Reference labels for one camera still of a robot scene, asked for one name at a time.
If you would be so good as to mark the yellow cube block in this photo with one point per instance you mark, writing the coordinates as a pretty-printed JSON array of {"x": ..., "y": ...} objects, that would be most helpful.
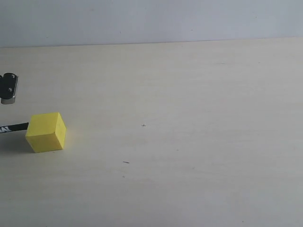
[{"x": 46, "y": 132}]

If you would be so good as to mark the black and white marker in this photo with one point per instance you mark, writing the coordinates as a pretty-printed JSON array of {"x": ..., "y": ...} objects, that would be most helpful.
[{"x": 15, "y": 127}]

